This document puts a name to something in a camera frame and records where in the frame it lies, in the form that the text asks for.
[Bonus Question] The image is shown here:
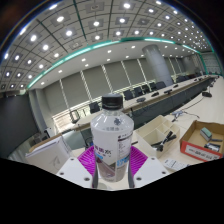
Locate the white open divider box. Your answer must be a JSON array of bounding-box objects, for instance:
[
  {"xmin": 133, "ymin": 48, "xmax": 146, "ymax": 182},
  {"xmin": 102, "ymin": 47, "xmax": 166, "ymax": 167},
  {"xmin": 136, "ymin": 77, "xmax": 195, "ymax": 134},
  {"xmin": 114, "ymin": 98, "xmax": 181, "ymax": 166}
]
[{"xmin": 134, "ymin": 114, "xmax": 181, "ymax": 159}]

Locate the clear plastic water bottle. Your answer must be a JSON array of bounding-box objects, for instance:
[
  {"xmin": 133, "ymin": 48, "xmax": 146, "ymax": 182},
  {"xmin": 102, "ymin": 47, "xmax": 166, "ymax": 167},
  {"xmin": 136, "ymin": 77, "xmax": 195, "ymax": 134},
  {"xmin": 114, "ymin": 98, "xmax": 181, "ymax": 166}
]
[{"xmin": 90, "ymin": 93, "xmax": 135, "ymax": 183}]

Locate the grey-green board eraser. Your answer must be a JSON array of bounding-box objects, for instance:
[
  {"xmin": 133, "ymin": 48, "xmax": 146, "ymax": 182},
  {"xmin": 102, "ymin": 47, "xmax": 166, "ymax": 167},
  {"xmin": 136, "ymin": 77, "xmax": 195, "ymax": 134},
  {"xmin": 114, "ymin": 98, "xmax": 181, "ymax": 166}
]
[{"xmin": 199, "ymin": 127, "xmax": 213, "ymax": 142}]

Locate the row of black desk microphones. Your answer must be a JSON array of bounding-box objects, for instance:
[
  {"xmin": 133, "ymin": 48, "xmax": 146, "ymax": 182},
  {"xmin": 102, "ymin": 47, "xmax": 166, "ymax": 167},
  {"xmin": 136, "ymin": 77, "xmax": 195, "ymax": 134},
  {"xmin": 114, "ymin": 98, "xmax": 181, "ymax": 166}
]
[{"xmin": 135, "ymin": 87, "xmax": 214, "ymax": 104}]

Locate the black marker pen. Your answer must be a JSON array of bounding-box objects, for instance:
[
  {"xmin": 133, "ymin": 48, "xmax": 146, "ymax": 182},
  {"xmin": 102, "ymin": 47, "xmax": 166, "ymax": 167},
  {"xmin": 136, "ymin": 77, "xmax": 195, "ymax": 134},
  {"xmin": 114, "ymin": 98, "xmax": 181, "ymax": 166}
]
[
  {"xmin": 151, "ymin": 134, "xmax": 178, "ymax": 148},
  {"xmin": 159, "ymin": 130, "xmax": 175, "ymax": 152}
]

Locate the group of ceiling lights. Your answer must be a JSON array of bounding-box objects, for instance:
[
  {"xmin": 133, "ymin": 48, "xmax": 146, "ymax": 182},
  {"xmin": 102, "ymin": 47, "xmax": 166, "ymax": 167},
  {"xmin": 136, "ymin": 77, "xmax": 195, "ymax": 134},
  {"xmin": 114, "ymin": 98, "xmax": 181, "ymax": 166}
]
[{"xmin": 0, "ymin": 0, "xmax": 214, "ymax": 91}]

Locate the row of black office chairs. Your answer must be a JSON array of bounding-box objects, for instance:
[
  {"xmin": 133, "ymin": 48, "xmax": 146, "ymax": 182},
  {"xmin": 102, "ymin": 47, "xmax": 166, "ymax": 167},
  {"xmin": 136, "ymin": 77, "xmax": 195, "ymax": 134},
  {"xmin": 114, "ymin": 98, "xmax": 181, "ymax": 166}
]
[{"xmin": 68, "ymin": 71, "xmax": 201, "ymax": 124}]

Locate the large white printed carton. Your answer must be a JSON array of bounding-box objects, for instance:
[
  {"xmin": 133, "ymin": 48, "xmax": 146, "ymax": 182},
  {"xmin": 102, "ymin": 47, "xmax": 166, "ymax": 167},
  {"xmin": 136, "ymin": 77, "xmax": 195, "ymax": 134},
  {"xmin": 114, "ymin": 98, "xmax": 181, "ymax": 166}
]
[{"xmin": 24, "ymin": 134, "xmax": 75, "ymax": 175}]

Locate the red-edged open cardboard box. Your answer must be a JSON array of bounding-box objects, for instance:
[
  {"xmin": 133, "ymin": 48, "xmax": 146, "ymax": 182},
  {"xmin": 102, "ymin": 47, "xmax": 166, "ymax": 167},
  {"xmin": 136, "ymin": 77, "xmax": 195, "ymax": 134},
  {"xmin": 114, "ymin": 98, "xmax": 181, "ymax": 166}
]
[{"xmin": 180, "ymin": 120, "xmax": 224, "ymax": 163}]

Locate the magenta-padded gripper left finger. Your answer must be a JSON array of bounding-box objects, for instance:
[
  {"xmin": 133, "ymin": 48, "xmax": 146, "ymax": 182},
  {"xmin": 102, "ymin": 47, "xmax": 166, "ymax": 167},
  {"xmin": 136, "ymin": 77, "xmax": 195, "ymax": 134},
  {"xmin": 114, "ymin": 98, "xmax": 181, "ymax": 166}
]
[{"xmin": 55, "ymin": 145, "xmax": 101, "ymax": 190}]

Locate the white remote control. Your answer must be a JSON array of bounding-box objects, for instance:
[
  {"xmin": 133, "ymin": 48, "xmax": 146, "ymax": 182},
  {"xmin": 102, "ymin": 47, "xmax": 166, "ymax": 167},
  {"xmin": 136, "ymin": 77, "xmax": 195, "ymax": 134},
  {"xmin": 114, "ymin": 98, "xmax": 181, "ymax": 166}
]
[{"xmin": 162, "ymin": 158, "xmax": 191, "ymax": 173}]

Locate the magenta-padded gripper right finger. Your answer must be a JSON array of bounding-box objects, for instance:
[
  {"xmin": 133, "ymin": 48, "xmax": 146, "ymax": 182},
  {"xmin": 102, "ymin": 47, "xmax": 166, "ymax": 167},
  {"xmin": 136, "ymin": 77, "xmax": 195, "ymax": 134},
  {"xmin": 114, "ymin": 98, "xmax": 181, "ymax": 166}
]
[{"xmin": 123, "ymin": 145, "xmax": 169, "ymax": 190}]

